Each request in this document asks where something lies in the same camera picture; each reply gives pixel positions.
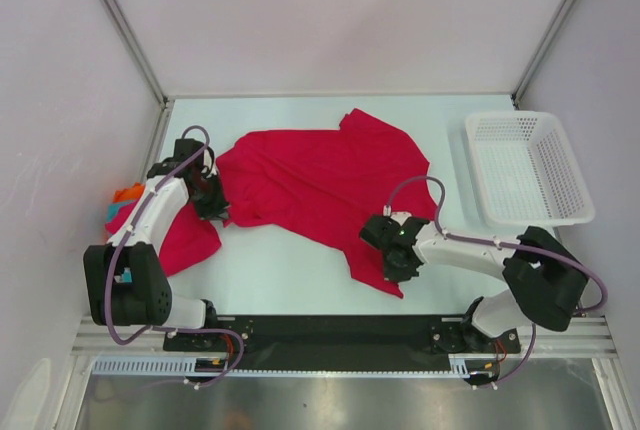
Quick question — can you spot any red t shirt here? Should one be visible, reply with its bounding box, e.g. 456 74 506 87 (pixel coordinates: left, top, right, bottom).
104 199 223 279
215 108 439 300

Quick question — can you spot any white perforated plastic basket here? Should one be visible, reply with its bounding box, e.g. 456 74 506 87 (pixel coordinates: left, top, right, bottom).
465 111 595 227

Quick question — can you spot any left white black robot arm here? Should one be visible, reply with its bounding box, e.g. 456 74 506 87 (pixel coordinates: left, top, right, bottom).
83 137 229 350

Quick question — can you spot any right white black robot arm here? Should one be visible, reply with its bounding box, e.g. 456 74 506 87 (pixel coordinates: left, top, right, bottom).
360 212 588 353

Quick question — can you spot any folded red t shirt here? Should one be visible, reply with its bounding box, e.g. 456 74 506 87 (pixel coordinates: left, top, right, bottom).
104 199 223 279

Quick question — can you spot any orange t shirt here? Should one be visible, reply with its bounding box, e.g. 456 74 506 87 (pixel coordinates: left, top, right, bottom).
112 182 146 204

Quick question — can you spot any teal t shirt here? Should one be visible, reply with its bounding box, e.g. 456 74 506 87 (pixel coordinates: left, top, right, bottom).
105 200 132 223

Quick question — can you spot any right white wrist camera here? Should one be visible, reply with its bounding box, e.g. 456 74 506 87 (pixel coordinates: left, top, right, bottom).
383 205 412 225

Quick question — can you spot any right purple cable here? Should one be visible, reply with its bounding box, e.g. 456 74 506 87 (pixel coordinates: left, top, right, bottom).
382 175 610 391

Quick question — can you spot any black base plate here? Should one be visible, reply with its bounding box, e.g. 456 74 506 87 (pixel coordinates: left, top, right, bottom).
162 313 522 372

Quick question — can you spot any right slotted cable duct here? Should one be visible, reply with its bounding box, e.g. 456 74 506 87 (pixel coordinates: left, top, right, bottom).
449 354 500 379

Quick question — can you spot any slotted cable duct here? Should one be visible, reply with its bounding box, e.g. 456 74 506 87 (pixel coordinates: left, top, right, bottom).
449 354 500 379
92 356 229 377

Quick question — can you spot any left slotted cable duct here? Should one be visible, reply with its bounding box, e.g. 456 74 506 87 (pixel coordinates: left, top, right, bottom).
92 356 229 377

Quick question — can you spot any aluminium frame rail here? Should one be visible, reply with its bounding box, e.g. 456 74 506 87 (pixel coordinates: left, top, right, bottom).
531 317 618 359

